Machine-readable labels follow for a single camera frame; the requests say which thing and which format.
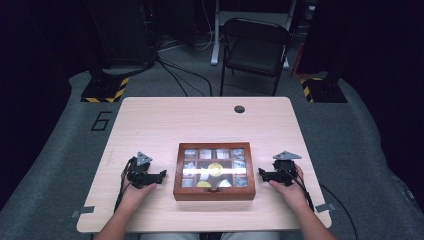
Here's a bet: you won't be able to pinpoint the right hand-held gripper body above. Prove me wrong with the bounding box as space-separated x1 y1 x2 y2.
272 150 303 187

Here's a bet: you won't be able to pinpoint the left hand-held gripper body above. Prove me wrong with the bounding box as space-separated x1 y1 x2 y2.
126 151 158 189

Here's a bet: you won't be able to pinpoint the wooden box with glass lid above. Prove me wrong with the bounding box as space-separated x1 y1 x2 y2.
173 142 257 202

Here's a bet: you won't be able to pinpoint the person's right hand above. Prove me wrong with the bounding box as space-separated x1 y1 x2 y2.
268 164 310 211

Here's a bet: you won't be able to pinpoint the person's left hand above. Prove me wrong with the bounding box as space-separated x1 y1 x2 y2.
119 182 158 210

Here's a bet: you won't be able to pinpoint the grey tape strip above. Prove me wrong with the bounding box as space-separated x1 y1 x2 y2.
70 205 96 219
314 202 336 214

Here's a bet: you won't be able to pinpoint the black yellow striped stand base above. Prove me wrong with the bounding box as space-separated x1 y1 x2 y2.
299 77 348 104
80 76 130 104

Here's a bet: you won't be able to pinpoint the black folding chair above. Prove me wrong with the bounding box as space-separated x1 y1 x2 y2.
219 17 292 97

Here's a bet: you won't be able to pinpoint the dark equipment cabinet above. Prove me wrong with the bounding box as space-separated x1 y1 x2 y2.
85 0 158 72

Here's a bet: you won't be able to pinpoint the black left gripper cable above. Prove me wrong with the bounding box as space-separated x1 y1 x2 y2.
113 159 134 213

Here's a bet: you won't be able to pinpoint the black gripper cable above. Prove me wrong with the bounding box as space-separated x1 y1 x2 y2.
113 159 134 213
283 166 358 240

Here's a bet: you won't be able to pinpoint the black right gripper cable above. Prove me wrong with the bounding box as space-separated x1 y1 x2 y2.
283 166 358 240

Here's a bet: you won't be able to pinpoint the black floor cables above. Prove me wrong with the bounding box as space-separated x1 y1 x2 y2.
155 54 214 98

